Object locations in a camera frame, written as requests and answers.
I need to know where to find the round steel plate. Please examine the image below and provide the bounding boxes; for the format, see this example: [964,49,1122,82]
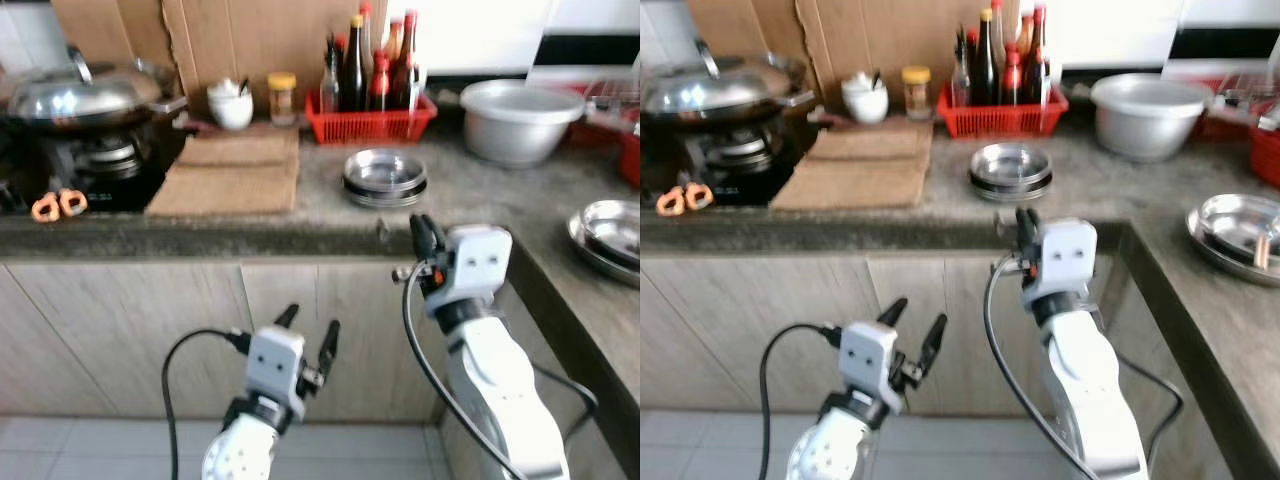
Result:
[342,180,429,209]
[969,142,1053,187]
[343,148,428,193]
[968,175,1054,203]

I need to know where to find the red plastic basket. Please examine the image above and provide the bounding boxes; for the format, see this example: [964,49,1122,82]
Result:
[937,83,1069,139]
[305,90,438,146]

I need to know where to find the aluminium pot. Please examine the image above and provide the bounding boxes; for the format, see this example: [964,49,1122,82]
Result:
[460,80,586,168]
[1090,73,1214,163]

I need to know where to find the small red sauce bottle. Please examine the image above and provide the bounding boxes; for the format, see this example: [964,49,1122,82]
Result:
[1001,45,1026,107]
[369,52,392,112]

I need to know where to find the corrugated cardboard sheet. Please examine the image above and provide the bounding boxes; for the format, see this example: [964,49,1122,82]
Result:
[145,130,301,218]
[770,122,936,211]

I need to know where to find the large shallow steel plate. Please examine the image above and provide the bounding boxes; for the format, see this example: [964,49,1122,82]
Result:
[1187,200,1280,288]
[567,205,641,289]

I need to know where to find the clear glass bottle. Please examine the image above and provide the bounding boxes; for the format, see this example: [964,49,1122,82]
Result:
[953,27,974,107]
[320,38,342,113]

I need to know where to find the glass jar yellow lid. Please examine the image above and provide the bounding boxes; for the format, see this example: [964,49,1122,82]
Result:
[267,72,298,128]
[902,66,933,121]

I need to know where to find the dark bottle yellow cap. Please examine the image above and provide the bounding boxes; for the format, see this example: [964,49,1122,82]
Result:
[342,13,368,112]
[974,7,1001,107]

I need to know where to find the small steel dish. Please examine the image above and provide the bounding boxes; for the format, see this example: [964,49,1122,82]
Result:
[1200,194,1280,269]
[582,200,641,263]

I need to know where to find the black gas stove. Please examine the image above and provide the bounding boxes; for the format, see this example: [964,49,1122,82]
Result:
[640,115,816,208]
[0,120,186,214]

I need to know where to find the white condiment jar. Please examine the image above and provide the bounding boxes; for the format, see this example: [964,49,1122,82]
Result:
[207,75,255,131]
[842,68,891,125]

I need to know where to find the red dish rack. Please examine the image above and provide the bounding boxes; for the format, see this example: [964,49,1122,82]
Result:
[560,80,641,151]
[1190,70,1280,141]

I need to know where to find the steel wok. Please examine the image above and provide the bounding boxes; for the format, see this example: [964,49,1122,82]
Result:
[640,50,821,133]
[0,58,191,141]

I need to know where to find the brown cardboard panel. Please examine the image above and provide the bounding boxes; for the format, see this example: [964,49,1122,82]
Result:
[795,0,1021,101]
[50,0,136,66]
[685,0,801,61]
[160,0,391,111]

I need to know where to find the steel wok lid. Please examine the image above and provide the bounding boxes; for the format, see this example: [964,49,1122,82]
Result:
[5,45,166,126]
[643,38,801,119]

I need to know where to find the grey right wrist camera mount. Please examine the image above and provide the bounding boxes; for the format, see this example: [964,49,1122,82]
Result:
[425,225,514,311]
[1020,220,1098,306]

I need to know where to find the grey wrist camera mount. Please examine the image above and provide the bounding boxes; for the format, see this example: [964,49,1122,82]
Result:
[838,320,901,396]
[425,225,514,311]
[243,325,306,401]
[1020,220,1098,306]

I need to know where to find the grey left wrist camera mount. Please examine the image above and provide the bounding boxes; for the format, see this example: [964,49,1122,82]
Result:
[838,320,901,396]
[243,325,306,401]

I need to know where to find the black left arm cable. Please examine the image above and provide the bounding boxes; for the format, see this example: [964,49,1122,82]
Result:
[160,327,253,480]
[756,321,849,480]

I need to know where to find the orange handled scissors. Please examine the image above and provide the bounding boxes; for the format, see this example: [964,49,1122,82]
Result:
[30,188,89,223]
[655,182,714,217]

